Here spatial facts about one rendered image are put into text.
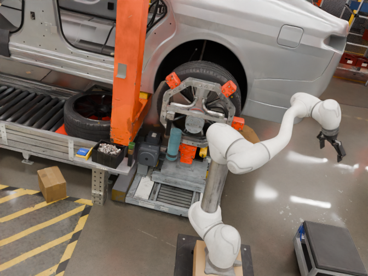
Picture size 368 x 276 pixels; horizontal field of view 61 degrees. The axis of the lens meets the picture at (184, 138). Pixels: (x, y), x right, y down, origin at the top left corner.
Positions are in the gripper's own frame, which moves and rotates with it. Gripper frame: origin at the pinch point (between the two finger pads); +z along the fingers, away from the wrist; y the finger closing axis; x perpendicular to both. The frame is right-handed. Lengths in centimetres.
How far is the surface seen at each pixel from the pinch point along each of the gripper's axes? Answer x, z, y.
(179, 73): -42, -37, -100
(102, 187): -139, 9, -92
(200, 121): -50, -15, -68
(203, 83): -33, -32, -82
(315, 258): -37, 63, 23
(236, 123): -26, 3, -65
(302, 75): 40, 6, -72
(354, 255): -11, 78, 31
